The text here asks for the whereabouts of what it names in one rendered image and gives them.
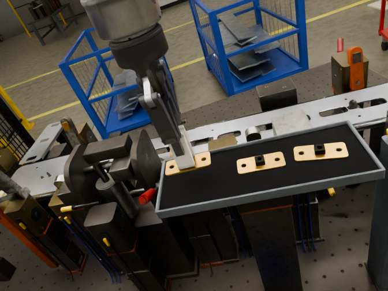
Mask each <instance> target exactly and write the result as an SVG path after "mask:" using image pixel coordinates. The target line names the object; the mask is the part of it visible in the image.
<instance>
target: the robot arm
mask: <svg viewBox="0 0 388 291"><path fill-rule="evenodd" d="M80 2H81V4H82V6H83V7H84V9H85V11H86V13H87V15H88V17H89V19H90V21H91V23H92V25H93V27H94V29H95V31H96V33H97V35H98V37H99V39H101V40H103V41H109V47H110V50H111V52H112V54H113V56H114V58H115V61H116V63H117V65H118V66H119V67H120V68H121V69H131V70H134V71H135V72H136V77H137V78H136V83H137V86H138V88H139V89H140V90H141V91H142V93H143V96H140V97H139V103H140V104H141V106H142V107H143V108H144V110H145V111H146V112H147V114H148V116H149V118H150V120H151V121H152V123H153V125H154V127H155V129H156V131H157V133H158V135H159V136H160V138H161V140H162V141H161V142H162V143H163V144H164V145H169V148H170V150H171V153H172V154H173V157H174V159H175V162H176V164H177V166H178V168H179V169H184V168H188V167H192V166H195V161H194V160H193V158H194V157H195V153H194V151H193V148H192V146H191V143H190V141H189V138H188V135H187V133H186V130H185V128H184V126H183V125H181V124H186V119H185V118H182V119H181V118H180V116H181V111H180V110H179V107H178V104H177V101H176V97H175V95H174V92H173V89H172V86H171V83H170V80H169V77H168V75H167V71H166V67H165V62H164V60H163V59H162V60H159V59H160V58H162V57H163V56H164V55H165V54H166V53H167V51H168V49H169V46H168V43H167V40H166V37H165V34H164V32H163V29H162V26H161V25H160V24H159V23H158V21H159V20H160V19H161V18H162V11H161V9H160V7H159V3H158V0H80Z"/></svg>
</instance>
